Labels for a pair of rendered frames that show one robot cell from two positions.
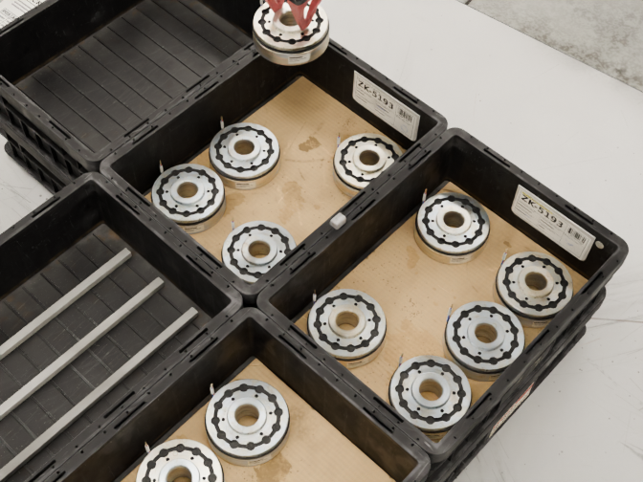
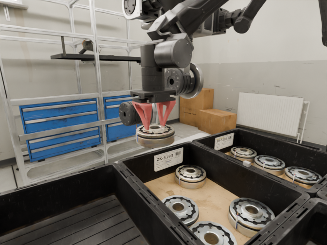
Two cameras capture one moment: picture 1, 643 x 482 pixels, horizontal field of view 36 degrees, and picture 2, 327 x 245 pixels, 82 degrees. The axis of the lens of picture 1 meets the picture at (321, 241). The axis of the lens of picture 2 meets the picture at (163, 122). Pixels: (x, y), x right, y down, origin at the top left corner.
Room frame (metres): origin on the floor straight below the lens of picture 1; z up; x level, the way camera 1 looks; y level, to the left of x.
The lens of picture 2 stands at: (0.83, 0.51, 1.19)
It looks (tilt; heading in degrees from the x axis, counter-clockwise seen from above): 16 degrees down; 284
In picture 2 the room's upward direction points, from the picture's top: straight up
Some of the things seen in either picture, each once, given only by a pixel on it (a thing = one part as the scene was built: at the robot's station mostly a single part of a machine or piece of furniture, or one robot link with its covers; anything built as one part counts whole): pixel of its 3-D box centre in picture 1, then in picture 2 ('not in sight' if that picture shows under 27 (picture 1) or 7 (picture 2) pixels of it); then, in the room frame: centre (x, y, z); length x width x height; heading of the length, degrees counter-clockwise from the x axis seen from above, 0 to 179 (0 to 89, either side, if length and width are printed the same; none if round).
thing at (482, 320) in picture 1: (485, 333); (269, 160); (0.60, -0.22, 0.86); 0.05 x 0.05 x 0.01
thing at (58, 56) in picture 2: not in sight; (108, 59); (2.12, -1.76, 1.32); 1.20 x 0.45 x 0.06; 56
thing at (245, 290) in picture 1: (277, 149); (198, 179); (0.85, 0.07, 0.92); 0.40 x 0.30 x 0.02; 139
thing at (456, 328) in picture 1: (485, 335); (269, 161); (0.60, -0.22, 0.86); 0.10 x 0.10 x 0.01
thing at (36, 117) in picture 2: not in sight; (66, 127); (2.30, -1.09, 0.60); 0.72 x 0.03 x 0.56; 56
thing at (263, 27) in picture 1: (290, 22); (154, 130); (0.97, 0.05, 1.04); 0.10 x 0.10 x 0.01
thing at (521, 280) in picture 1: (535, 281); (243, 150); (0.68, -0.29, 0.86); 0.05 x 0.05 x 0.01
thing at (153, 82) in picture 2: not in sight; (153, 82); (0.97, 0.05, 1.16); 0.10 x 0.07 x 0.07; 50
